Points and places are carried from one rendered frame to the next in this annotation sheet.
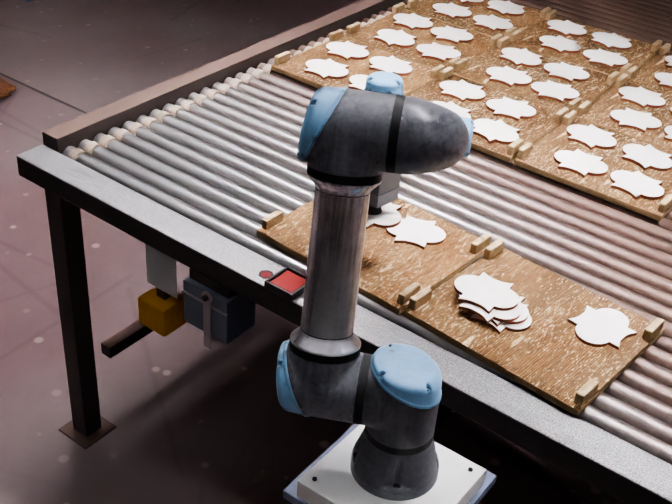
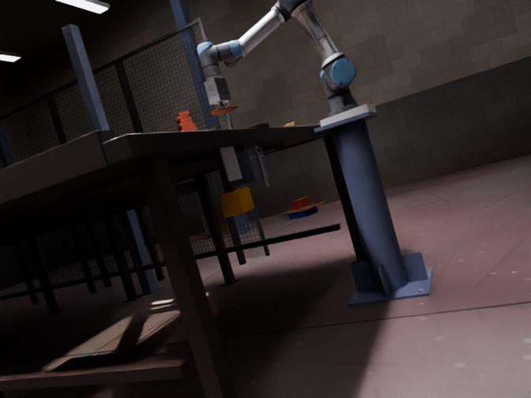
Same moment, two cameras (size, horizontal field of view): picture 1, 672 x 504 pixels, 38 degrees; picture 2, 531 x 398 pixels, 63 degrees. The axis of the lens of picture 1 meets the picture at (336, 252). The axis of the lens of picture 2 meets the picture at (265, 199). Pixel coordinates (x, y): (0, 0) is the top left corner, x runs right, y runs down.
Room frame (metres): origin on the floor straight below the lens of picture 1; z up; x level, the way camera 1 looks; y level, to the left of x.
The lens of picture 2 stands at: (2.03, 1.93, 0.73)
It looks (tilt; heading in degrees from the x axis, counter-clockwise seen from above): 3 degrees down; 260
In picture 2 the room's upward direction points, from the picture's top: 16 degrees counter-clockwise
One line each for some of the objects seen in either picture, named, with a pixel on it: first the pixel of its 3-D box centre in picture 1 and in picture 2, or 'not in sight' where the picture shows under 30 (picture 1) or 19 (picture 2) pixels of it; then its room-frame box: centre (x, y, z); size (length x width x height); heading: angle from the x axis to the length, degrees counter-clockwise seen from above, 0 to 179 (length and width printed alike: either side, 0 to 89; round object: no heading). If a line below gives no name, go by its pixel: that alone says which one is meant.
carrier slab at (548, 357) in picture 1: (533, 322); not in sight; (1.59, -0.42, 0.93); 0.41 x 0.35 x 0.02; 50
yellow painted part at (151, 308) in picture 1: (161, 284); (230, 180); (1.87, 0.41, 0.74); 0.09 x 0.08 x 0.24; 55
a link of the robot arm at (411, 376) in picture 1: (399, 392); (334, 80); (1.18, -0.12, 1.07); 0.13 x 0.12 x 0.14; 83
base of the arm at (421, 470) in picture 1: (396, 446); (341, 103); (1.18, -0.13, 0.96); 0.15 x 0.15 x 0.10
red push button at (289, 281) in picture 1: (289, 283); not in sight; (1.66, 0.09, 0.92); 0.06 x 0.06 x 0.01; 55
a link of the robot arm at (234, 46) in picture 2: not in sight; (229, 51); (1.66, -0.07, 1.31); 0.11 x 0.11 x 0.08; 83
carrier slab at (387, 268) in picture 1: (375, 239); not in sight; (1.85, -0.09, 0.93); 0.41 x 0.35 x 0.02; 52
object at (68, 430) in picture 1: (75, 318); (193, 306); (2.09, 0.71, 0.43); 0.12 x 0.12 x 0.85; 55
